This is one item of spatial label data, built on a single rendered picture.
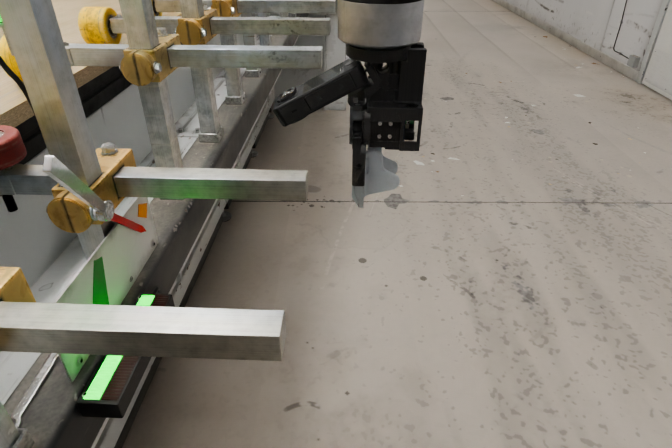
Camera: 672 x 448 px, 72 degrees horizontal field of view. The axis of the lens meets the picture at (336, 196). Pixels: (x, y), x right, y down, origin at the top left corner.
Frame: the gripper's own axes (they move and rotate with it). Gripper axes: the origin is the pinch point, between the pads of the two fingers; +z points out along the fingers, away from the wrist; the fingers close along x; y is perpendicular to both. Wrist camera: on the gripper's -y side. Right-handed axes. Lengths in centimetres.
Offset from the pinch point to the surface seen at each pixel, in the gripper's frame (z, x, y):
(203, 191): -1.4, -1.6, -19.6
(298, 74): 63, 262, -40
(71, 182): -11.5, -17.2, -25.6
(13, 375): 21, -14, -45
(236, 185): -2.4, -1.6, -15.2
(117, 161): -4.3, 0.8, -31.3
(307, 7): -12, 73, -13
